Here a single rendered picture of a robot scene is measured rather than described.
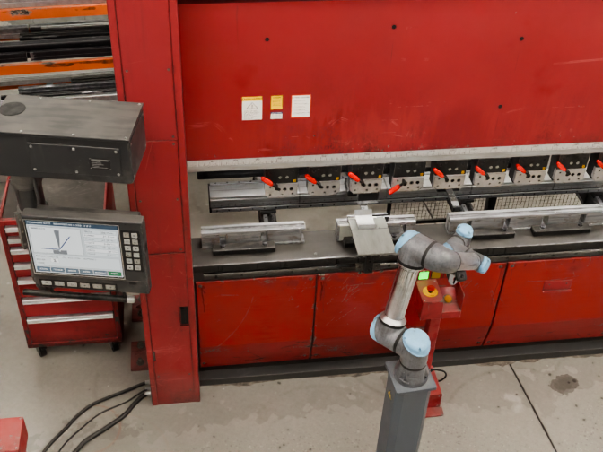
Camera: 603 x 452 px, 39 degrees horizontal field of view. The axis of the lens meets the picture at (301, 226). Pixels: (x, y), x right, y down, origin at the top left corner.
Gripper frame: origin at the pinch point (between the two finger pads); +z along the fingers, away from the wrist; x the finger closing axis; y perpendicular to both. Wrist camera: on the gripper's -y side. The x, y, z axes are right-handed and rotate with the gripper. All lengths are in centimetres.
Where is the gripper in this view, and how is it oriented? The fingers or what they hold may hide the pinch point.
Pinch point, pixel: (452, 284)
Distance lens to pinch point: 408.1
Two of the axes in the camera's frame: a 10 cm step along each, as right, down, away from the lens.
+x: -9.9, 0.6, -1.3
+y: -1.3, -6.9, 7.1
